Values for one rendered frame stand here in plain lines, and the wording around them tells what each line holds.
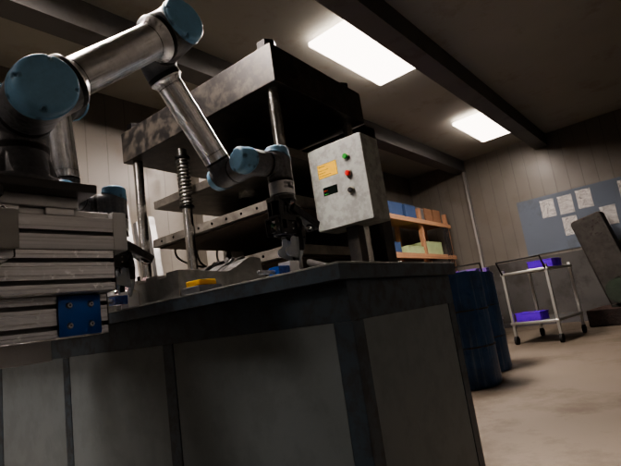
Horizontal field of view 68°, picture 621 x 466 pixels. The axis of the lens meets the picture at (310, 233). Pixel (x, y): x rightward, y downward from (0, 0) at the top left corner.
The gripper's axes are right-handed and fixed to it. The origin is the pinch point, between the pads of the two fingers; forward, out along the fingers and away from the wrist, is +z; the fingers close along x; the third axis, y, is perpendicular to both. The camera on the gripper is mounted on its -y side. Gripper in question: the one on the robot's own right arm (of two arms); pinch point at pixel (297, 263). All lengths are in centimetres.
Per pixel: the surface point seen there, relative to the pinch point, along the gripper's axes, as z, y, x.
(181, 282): -0.4, 20.3, -30.6
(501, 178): -172, -719, -208
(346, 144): -59, -67, -28
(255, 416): 37.7, 19.0, -2.7
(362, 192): -35, -68, -24
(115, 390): 30, 28, -66
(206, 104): -103, -41, -96
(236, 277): -1.3, -2.4, -33.9
